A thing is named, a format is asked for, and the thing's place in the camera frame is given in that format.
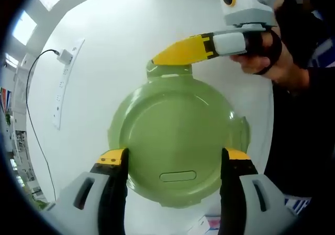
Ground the red blue wall graphic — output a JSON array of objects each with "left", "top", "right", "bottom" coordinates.
[{"left": 0, "top": 87, "right": 13, "bottom": 110}]

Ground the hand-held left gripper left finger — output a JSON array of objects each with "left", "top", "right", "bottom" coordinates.
[{"left": 39, "top": 148, "right": 129, "bottom": 235}]

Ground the blue pink tissue pack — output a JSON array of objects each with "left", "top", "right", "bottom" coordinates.
[{"left": 188, "top": 196, "right": 312, "bottom": 235}]

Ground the white power strip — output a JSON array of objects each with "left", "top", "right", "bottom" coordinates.
[{"left": 51, "top": 38, "right": 86, "bottom": 131}]

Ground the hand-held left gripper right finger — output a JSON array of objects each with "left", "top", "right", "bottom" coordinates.
[{"left": 220, "top": 147, "right": 302, "bottom": 235}]

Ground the green container lid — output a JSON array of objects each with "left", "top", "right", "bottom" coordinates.
[{"left": 107, "top": 59, "right": 252, "bottom": 209}]

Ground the green potted plant white pot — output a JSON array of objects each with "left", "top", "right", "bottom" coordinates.
[{"left": 32, "top": 198, "right": 53, "bottom": 212}]

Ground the black charger cable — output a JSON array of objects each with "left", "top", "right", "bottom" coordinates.
[{"left": 25, "top": 48, "right": 60, "bottom": 202}]

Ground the person's right hand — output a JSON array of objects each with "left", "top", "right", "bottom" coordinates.
[{"left": 229, "top": 0, "right": 324, "bottom": 94}]

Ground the white charger plug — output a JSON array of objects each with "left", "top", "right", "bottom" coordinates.
[{"left": 57, "top": 49, "right": 74, "bottom": 66}]

